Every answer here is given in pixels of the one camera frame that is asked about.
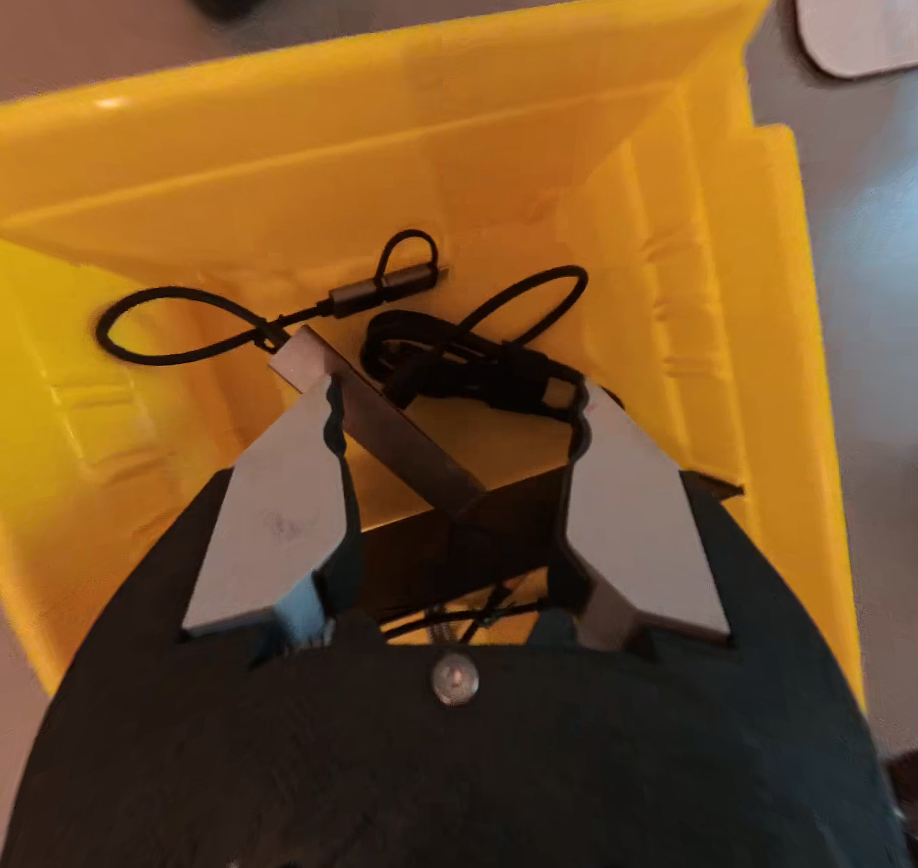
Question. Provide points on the yellow plastic bin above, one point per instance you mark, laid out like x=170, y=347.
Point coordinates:
x=430, y=165

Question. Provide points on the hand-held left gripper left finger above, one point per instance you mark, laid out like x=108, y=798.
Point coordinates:
x=272, y=509

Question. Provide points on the grey metal usb hub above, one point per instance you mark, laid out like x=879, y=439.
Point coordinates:
x=401, y=430

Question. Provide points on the white rounded pad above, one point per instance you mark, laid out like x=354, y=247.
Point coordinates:
x=860, y=7

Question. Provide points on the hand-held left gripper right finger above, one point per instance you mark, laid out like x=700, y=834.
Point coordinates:
x=638, y=524

